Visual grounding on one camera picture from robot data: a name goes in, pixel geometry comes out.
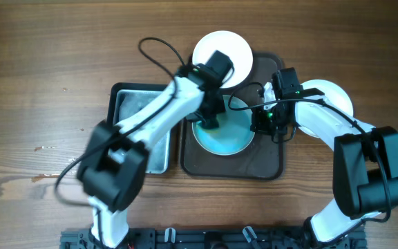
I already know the white plate blue smear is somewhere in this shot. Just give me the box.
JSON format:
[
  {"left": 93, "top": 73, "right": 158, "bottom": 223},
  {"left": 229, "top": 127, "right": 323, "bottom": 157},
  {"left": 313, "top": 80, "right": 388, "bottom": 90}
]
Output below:
[{"left": 192, "top": 95, "right": 255, "bottom": 156}]

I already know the green yellow sponge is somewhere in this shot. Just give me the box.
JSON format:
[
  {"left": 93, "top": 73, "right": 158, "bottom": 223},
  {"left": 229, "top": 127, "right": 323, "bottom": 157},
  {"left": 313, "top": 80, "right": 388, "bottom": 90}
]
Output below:
[{"left": 201, "top": 118, "right": 219, "bottom": 130}]

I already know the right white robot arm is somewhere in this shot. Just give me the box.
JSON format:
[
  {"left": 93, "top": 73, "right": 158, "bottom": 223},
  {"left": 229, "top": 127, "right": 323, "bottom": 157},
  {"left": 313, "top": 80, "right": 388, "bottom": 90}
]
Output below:
[{"left": 252, "top": 84, "right": 398, "bottom": 248}]

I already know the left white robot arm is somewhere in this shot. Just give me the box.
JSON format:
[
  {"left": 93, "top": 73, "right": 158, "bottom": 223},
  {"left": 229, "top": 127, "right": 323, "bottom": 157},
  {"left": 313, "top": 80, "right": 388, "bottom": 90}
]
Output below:
[{"left": 77, "top": 73, "right": 225, "bottom": 248}]

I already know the black soapy water tray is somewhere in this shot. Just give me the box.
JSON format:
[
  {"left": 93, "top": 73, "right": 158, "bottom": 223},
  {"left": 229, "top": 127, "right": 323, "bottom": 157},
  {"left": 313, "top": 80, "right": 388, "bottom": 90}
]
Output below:
[{"left": 106, "top": 82, "right": 172, "bottom": 174}]

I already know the white plate blue streak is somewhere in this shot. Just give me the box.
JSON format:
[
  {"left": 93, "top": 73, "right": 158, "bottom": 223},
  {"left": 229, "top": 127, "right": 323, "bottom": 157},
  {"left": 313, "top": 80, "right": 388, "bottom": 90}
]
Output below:
[{"left": 192, "top": 30, "right": 254, "bottom": 89}]

